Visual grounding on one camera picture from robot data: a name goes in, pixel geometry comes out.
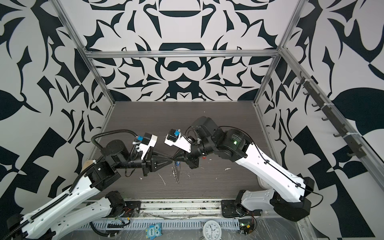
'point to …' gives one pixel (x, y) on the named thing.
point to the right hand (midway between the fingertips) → (174, 157)
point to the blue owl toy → (154, 230)
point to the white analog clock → (212, 230)
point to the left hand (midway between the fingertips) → (173, 157)
